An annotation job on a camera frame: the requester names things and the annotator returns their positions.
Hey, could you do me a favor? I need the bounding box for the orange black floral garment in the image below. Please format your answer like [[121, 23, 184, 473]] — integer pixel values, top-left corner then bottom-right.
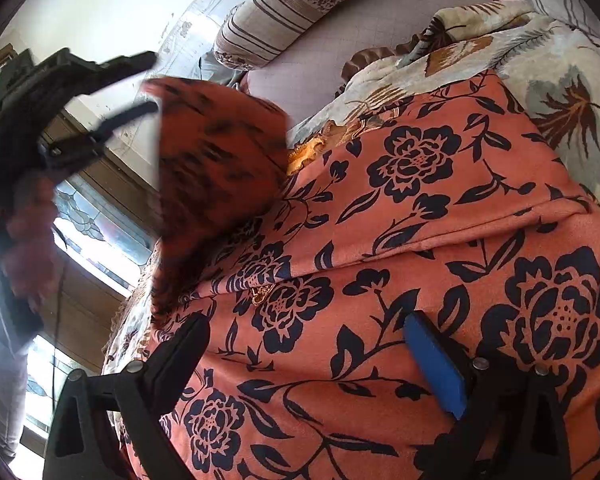
[[151, 72, 600, 479]]

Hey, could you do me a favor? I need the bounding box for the grey sleeve forearm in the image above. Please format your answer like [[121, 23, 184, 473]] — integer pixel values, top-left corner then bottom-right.
[[0, 246, 42, 463]]

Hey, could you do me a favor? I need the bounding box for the person left hand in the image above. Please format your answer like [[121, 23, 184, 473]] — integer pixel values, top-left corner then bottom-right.
[[0, 177, 58, 311]]

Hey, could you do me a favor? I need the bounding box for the stained glass wooden window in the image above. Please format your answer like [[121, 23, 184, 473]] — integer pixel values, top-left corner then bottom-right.
[[24, 117, 157, 438]]

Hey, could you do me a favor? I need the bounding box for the light blue grey cloth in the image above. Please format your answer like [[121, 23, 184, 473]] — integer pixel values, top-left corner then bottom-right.
[[197, 50, 247, 89]]

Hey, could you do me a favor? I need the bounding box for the striped beige pillow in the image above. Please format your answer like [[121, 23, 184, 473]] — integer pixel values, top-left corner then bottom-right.
[[213, 0, 346, 70]]

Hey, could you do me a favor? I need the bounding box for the cream leaf pattern blanket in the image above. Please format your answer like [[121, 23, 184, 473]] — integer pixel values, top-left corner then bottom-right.
[[288, 0, 600, 201]]

